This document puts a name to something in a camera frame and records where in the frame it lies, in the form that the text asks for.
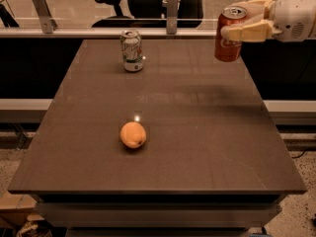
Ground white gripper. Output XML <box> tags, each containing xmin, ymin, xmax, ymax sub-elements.
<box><xmin>220</xmin><ymin>0</ymin><xmax>316</xmax><ymax>42</ymax></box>

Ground red coke can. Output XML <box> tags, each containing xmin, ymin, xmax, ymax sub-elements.
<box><xmin>214</xmin><ymin>6</ymin><xmax>247</xmax><ymax>62</ymax></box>

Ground white green soda can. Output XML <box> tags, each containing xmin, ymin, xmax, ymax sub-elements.
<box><xmin>120</xmin><ymin>30</ymin><xmax>143</xmax><ymax>72</ymax></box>

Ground black office chair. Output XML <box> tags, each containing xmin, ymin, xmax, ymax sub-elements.
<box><xmin>92</xmin><ymin>0</ymin><xmax>203</xmax><ymax>28</ymax></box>

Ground orange fruit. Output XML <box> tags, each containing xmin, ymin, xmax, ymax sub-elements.
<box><xmin>119</xmin><ymin>121</ymin><xmax>147</xmax><ymax>149</ymax></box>

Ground metal railing bar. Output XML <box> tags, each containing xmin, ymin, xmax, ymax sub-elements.
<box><xmin>0</xmin><ymin>28</ymin><xmax>216</xmax><ymax>40</ymax></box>

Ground grey table base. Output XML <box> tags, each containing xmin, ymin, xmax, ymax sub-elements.
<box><xmin>36</xmin><ymin>202</ymin><xmax>280</xmax><ymax>237</ymax></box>

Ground middle metal railing bracket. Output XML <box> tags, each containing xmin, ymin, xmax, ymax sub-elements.
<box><xmin>166</xmin><ymin>0</ymin><xmax>178</xmax><ymax>35</ymax></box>

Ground metal railing bracket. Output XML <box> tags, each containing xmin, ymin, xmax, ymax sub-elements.
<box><xmin>166</xmin><ymin>0</ymin><xmax>178</xmax><ymax>35</ymax></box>
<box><xmin>32</xmin><ymin>0</ymin><xmax>57</xmax><ymax>34</ymax></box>

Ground left metal railing bracket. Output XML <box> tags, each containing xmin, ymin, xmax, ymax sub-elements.
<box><xmin>32</xmin><ymin>0</ymin><xmax>57</xmax><ymax>34</ymax></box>

